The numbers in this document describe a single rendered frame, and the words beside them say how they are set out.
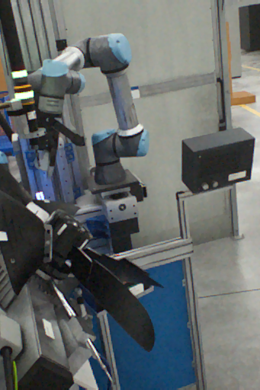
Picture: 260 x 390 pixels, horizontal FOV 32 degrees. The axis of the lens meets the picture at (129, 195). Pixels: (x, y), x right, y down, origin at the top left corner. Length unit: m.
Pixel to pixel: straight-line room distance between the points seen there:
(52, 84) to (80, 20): 1.68
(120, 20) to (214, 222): 1.66
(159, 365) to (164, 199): 1.57
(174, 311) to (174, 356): 0.23
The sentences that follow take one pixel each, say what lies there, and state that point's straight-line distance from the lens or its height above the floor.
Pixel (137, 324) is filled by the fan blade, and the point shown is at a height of 1.04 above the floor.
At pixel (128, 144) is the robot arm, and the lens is 1.95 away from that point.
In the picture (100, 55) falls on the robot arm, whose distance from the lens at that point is 1.82.
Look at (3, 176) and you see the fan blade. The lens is 1.24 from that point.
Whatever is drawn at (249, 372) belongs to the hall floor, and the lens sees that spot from 2.49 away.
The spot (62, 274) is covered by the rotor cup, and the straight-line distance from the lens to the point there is 1.16.
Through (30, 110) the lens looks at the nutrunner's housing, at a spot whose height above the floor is 1.52.
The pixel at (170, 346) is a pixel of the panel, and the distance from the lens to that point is 2.07.
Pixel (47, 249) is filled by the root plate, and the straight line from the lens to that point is 1.11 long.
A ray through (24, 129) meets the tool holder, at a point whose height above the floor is 1.48.
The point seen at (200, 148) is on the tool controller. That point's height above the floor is 1.23.
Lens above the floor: 1.67
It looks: 20 degrees down
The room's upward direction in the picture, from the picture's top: 9 degrees counter-clockwise
